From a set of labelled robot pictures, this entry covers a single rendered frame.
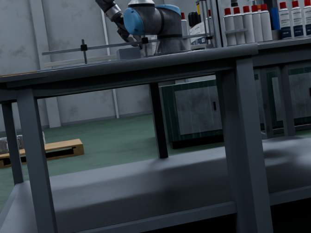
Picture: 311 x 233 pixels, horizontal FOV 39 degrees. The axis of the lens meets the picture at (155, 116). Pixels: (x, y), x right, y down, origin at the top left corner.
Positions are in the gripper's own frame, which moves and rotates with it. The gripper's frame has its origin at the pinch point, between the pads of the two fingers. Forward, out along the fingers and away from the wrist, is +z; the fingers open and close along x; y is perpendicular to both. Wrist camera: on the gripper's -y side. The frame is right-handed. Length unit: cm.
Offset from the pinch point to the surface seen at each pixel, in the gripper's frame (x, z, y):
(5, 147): 140, 3, 370
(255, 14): -61, 24, -2
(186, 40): -21.1, 12.0, -2.4
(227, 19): -46.6, 16.4, -1.0
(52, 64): 40.6, -19.9, 3.8
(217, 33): -31.7, 17.6, -16.3
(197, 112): -61, 100, 246
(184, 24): -25.2, 4.7, -2.4
